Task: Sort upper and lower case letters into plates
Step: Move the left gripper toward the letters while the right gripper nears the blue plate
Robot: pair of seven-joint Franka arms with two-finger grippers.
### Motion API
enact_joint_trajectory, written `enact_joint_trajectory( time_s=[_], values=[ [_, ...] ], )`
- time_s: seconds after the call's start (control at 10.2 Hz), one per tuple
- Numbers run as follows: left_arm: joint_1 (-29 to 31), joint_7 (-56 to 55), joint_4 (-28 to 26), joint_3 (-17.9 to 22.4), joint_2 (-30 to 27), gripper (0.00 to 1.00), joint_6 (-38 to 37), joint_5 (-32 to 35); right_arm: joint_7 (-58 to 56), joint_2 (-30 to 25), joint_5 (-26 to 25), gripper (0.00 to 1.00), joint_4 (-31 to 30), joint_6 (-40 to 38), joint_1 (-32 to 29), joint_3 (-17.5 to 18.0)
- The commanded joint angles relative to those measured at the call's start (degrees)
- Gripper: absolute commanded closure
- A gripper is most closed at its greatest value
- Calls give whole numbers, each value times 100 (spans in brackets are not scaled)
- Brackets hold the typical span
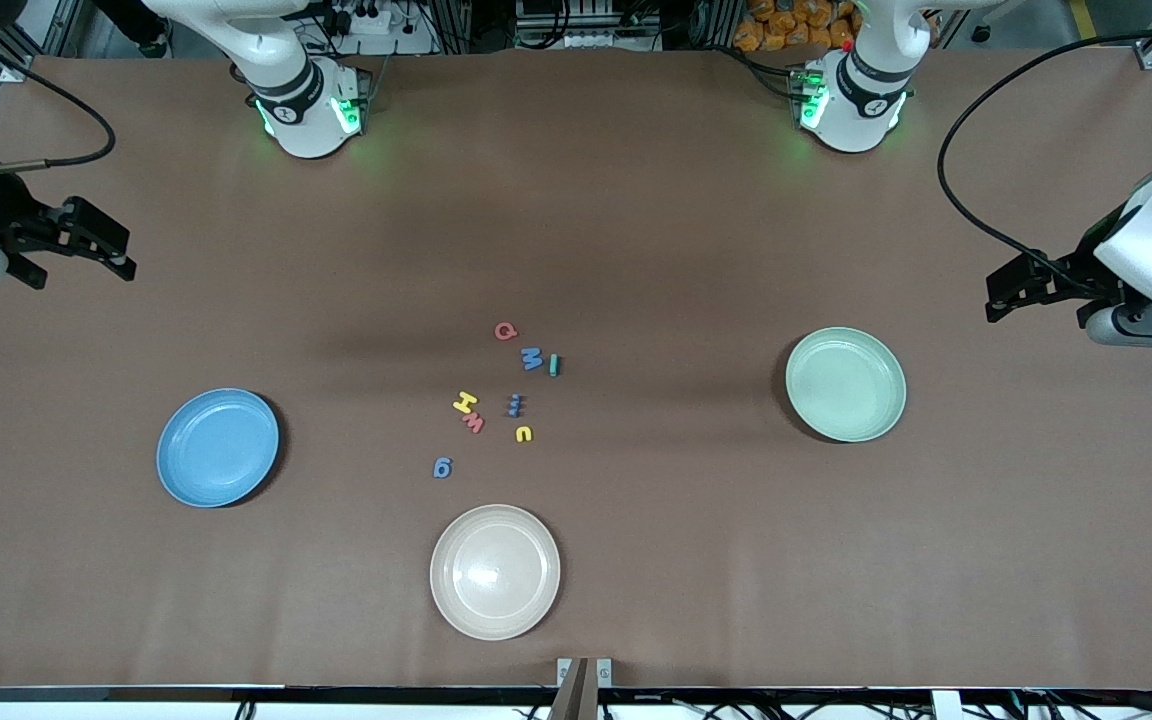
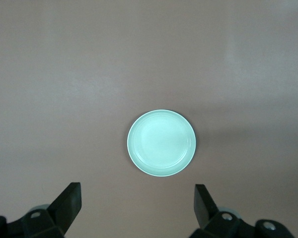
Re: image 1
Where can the red foam letter w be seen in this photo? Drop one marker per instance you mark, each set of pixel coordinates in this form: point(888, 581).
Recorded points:
point(474, 424)

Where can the red foam letter Q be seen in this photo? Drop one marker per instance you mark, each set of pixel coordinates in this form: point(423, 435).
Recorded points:
point(505, 331)

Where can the blue foam letter M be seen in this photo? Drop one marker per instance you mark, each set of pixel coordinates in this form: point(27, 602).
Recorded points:
point(532, 358)

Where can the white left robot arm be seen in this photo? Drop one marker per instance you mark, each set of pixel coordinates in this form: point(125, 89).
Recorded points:
point(851, 100)

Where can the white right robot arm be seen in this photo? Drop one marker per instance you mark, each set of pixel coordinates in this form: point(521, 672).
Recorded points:
point(301, 110)

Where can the green plate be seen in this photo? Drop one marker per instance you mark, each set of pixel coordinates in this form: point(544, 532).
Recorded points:
point(846, 385)

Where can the blue plate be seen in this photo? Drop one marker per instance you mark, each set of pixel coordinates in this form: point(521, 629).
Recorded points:
point(216, 450)

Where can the orange snack bags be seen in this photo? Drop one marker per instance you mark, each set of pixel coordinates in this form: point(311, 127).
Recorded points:
point(786, 25)

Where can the yellow foam letter H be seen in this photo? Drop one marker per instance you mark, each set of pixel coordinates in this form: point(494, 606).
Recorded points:
point(465, 403)

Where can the blue foam letter g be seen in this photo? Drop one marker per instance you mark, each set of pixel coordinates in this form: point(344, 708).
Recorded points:
point(442, 468)

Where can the small blue foam letter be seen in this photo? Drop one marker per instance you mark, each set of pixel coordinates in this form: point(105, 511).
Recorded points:
point(515, 405)

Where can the beige plate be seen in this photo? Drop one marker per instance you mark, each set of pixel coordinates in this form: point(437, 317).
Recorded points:
point(494, 572)

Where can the long white power strip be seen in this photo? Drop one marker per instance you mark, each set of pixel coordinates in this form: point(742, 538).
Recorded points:
point(586, 40)

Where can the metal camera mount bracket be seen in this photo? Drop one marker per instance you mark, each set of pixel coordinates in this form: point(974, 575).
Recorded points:
point(576, 690)

